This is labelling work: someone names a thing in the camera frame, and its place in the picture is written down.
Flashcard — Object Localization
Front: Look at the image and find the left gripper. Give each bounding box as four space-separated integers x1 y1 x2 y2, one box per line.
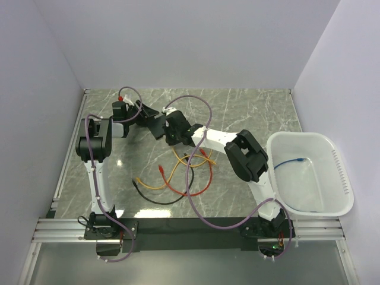
125 100 160 127

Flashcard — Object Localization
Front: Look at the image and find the black network switch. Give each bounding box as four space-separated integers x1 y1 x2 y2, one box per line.
147 115 166 140

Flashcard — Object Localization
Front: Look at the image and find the orange ethernet cable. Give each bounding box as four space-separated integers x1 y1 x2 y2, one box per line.
135 147 197 190

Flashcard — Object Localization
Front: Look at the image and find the red ethernet cable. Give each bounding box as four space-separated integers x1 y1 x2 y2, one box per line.
157 148 214 197

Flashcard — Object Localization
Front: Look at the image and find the black ethernet cable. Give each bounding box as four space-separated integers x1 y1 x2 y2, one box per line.
131 153 195 205

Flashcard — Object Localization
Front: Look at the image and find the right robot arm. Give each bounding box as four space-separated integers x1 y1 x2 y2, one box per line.
163 107 286 237

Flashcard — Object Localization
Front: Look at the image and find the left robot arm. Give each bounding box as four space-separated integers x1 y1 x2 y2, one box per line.
75 100 159 239

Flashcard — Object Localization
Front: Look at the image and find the white plastic bin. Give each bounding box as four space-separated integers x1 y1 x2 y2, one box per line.
266 132 354 217

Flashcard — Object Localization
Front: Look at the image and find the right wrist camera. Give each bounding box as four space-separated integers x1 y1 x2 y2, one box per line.
162 107 177 116

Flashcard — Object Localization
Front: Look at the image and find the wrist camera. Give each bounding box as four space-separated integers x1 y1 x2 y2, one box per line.
118 94 134 105
162 107 177 116

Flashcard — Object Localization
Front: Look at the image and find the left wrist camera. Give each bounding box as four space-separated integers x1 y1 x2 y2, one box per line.
118 94 134 105

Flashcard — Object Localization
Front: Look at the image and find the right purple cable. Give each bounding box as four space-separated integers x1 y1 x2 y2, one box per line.
164 94 292 261

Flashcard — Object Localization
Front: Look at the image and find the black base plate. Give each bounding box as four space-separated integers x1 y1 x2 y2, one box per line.
84 217 296 253

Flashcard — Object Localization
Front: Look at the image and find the blue ethernet cable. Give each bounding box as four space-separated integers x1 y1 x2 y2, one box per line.
273 156 311 172

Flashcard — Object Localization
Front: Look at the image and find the aluminium rail frame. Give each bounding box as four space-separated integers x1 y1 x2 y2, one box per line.
22 88 359 284

